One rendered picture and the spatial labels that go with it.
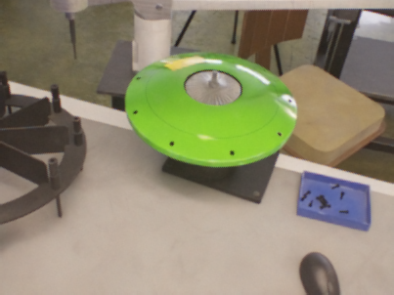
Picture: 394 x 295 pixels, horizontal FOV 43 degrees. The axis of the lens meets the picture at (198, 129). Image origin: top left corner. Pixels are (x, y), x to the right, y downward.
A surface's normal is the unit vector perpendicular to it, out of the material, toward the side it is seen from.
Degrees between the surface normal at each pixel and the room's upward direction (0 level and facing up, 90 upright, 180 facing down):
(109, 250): 0
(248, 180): 0
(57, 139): 86
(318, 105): 0
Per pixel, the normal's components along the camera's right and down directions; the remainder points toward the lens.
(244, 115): 0.18, -0.62
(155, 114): -0.23, -0.57
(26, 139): 0.20, 0.61
